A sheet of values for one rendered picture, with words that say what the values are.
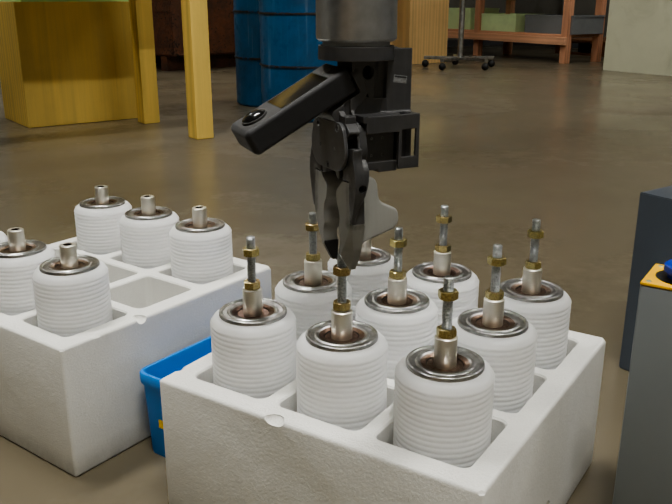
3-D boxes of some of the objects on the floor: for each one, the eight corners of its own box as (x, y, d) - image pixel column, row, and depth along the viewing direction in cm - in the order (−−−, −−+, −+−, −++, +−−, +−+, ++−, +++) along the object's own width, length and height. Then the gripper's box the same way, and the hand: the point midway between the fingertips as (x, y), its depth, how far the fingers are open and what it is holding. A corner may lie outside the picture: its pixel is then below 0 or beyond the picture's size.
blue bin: (282, 370, 130) (280, 302, 126) (336, 388, 124) (336, 318, 120) (141, 451, 107) (134, 371, 103) (198, 478, 101) (193, 394, 97)
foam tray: (344, 386, 124) (345, 279, 119) (592, 462, 104) (607, 337, 99) (168, 515, 93) (157, 379, 88) (472, 659, 73) (483, 494, 68)
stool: (443, 63, 728) (446, -15, 707) (507, 67, 691) (512, -15, 670) (407, 68, 681) (409, -16, 660) (474, 72, 644) (479, -16, 623)
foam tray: (121, 314, 152) (113, 225, 147) (274, 368, 130) (271, 266, 125) (-79, 392, 123) (-99, 284, 117) (75, 478, 101) (60, 350, 95)
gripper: (434, 46, 71) (426, 270, 77) (374, 41, 80) (371, 240, 87) (349, 49, 67) (348, 284, 74) (297, 43, 76) (300, 251, 83)
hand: (335, 251), depth 78 cm, fingers open, 3 cm apart
